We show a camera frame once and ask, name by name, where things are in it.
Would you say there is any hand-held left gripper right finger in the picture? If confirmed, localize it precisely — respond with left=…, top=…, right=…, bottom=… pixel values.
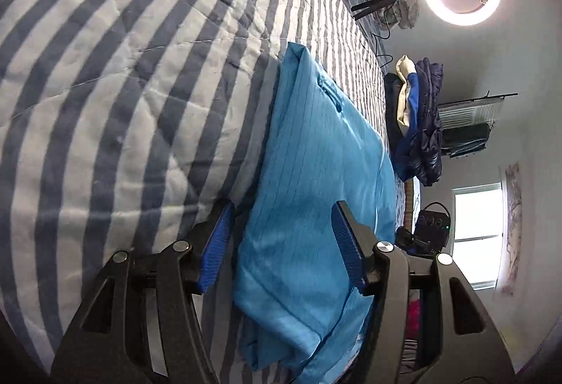
left=331, top=200, right=505, bottom=384

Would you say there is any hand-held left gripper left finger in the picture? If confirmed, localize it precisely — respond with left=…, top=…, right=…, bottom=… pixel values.
left=50, top=199, right=235, bottom=384

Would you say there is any light blue jacket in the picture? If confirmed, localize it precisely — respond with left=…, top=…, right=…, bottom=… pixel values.
left=232, top=42, right=398, bottom=384

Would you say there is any black clothes rack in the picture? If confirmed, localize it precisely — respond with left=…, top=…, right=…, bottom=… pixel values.
left=439, top=91, right=519, bottom=159

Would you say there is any window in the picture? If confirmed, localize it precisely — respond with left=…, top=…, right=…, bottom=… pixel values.
left=452, top=182, right=503, bottom=290

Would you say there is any dark navy puffer jacket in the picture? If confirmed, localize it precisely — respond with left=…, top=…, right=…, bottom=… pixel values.
left=384, top=57, right=444, bottom=187

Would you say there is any striped hanging towel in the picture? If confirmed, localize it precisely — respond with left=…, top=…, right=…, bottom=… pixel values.
left=439, top=102, right=492, bottom=130

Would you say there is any cream garment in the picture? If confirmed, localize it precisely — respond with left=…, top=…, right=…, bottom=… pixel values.
left=395, top=55, right=418, bottom=130

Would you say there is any wall poster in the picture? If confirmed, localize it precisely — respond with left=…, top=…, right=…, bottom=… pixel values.
left=501, top=162, right=523, bottom=297

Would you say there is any ring light black cable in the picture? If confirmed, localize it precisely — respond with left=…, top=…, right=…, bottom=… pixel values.
left=371, top=9, right=396, bottom=73

